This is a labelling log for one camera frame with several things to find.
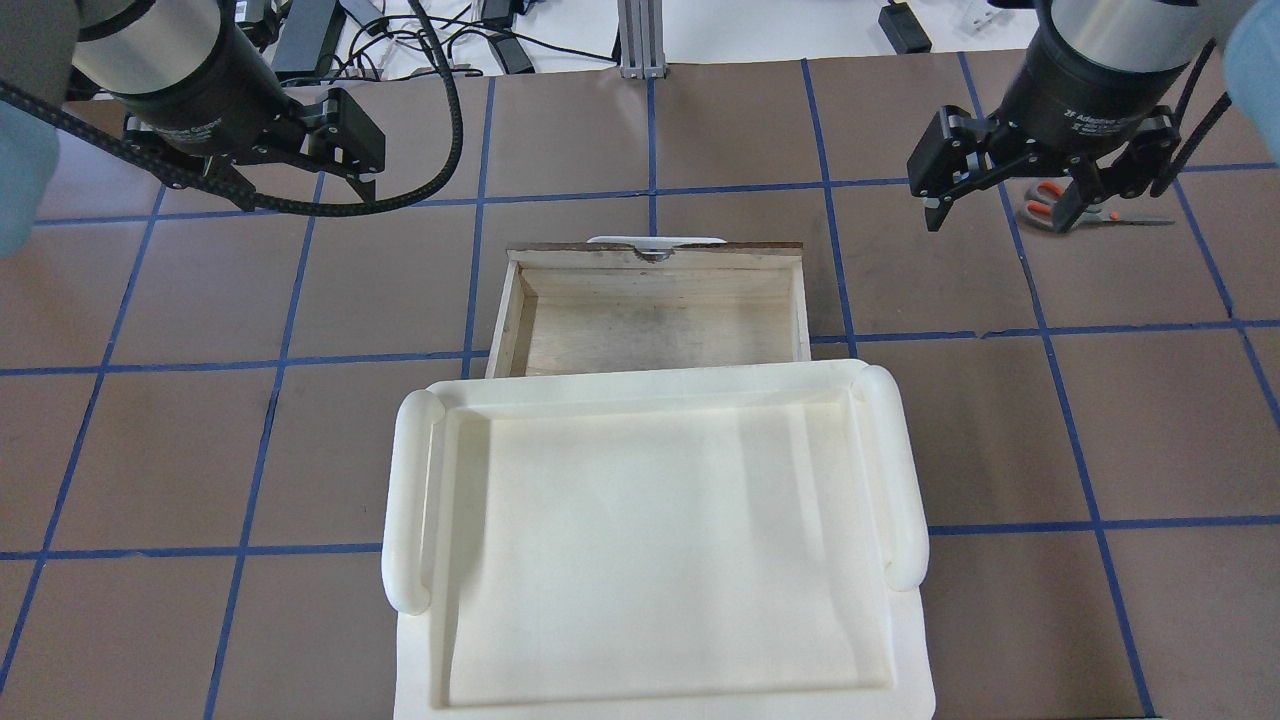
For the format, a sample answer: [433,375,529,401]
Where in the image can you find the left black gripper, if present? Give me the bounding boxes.
[105,20,387,202]

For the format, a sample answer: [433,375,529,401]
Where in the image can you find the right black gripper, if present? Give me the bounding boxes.
[908,20,1230,233]

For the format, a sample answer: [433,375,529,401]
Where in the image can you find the grey orange scissors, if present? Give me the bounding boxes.
[1024,181,1178,233]

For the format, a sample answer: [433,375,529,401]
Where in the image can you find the wooden drawer with white handle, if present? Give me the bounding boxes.
[486,236,812,378]

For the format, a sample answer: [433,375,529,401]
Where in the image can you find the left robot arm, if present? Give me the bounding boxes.
[3,1,385,256]

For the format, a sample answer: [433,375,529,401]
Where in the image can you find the black power brick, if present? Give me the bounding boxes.
[270,1,346,81]

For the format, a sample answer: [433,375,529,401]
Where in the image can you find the black power adapter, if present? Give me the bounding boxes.
[877,1,933,55]

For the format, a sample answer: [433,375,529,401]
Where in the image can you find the white foam tray box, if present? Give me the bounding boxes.
[381,359,936,719]

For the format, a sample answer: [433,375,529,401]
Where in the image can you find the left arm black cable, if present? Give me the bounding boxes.
[0,0,466,218]

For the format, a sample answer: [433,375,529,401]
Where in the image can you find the aluminium frame post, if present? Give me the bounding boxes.
[617,1,668,79]

